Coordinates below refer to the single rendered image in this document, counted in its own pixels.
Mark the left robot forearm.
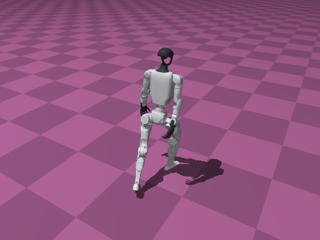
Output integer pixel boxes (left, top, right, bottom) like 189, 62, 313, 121
140, 88, 148, 107

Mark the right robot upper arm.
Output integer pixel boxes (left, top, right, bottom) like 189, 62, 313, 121
172, 74, 184, 105

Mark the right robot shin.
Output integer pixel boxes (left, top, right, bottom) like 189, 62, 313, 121
167, 141, 180, 167

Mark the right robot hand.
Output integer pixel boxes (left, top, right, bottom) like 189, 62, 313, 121
162, 120, 176, 139

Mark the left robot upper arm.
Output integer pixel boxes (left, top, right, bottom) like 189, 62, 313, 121
142, 69, 153, 94

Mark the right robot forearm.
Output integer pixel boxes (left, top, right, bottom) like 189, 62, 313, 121
170, 98, 183, 126

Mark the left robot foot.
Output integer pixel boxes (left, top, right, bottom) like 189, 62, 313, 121
132, 182, 142, 191

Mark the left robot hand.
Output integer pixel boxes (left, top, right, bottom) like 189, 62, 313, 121
140, 103, 150, 116

